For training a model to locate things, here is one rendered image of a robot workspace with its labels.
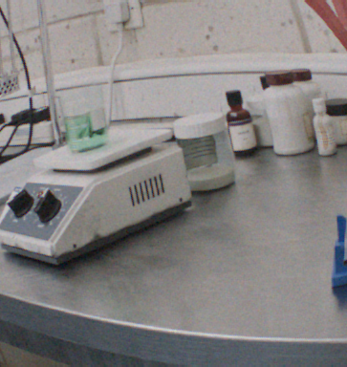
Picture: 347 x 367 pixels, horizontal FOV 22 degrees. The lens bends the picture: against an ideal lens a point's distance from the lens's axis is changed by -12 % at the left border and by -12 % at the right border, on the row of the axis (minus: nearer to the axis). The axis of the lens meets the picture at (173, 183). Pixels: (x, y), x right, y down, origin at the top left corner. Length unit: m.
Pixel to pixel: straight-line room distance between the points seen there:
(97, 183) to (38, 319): 0.19
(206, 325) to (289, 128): 0.52
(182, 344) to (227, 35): 0.82
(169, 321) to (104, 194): 0.26
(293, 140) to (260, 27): 0.28
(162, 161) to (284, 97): 0.24
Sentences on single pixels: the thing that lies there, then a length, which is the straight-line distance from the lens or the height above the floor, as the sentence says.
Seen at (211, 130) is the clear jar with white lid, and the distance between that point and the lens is 1.09.
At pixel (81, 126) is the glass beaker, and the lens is 0.99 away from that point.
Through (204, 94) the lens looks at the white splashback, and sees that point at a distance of 1.46.
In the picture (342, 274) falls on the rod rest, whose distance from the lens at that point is 0.73.
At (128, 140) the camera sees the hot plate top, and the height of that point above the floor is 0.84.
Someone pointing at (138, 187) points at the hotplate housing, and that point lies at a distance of 1.00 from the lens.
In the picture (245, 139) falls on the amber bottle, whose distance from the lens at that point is 1.25.
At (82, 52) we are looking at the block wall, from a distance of 1.69.
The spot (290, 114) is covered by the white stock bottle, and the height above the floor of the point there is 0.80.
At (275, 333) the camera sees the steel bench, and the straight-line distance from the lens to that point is 0.67.
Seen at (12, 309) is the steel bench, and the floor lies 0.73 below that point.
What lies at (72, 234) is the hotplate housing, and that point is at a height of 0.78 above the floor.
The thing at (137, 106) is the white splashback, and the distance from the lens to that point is 1.56.
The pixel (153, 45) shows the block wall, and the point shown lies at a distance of 1.57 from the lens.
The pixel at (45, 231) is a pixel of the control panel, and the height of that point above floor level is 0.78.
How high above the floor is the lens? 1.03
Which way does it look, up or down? 14 degrees down
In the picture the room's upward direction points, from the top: 11 degrees counter-clockwise
